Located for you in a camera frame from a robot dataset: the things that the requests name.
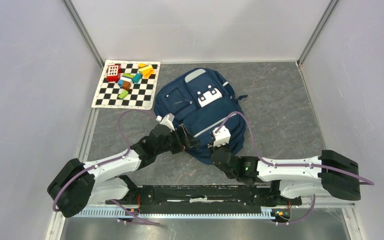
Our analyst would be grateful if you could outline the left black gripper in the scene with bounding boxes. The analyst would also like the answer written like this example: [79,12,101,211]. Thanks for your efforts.
[155,123,200,155]

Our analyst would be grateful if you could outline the navy blue student backpack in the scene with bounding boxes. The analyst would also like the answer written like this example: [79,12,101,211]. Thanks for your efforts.
[153,68,247,165]

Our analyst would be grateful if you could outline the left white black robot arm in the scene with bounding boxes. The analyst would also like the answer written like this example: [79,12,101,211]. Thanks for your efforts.
[47,124,200,218]

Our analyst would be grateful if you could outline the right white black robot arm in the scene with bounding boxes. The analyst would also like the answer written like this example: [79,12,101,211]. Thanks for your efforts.
[210,147,361,204]

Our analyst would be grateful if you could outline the green toy block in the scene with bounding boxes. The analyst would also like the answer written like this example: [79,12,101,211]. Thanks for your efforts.
[117,89,129,100]

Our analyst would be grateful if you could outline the yellow orange toy blocks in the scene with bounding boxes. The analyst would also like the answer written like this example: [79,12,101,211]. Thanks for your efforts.
[137,63,155,79]

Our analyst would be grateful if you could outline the black white checkered mat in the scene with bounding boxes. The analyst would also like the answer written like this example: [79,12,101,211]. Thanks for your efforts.
[91,59,161,110]

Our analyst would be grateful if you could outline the blue brown toy blocks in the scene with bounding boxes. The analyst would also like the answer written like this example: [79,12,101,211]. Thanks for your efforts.
[117,73,142,91]

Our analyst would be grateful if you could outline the red grid toy block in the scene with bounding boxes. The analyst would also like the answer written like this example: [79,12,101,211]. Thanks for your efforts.
[106,64,121,83]

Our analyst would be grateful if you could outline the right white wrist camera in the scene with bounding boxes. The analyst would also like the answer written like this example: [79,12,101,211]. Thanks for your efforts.
[211,126,231,147]

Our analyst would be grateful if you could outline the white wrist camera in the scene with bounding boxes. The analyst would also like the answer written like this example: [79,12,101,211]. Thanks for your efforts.
[156,113,176,132]
[211,126,231,147]

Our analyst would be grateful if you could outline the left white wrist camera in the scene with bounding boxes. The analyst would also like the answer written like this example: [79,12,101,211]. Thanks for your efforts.
[156,113,176,132]

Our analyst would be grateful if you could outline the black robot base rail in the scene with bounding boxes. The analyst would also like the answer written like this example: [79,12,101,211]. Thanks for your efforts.
[118,184,302,214]

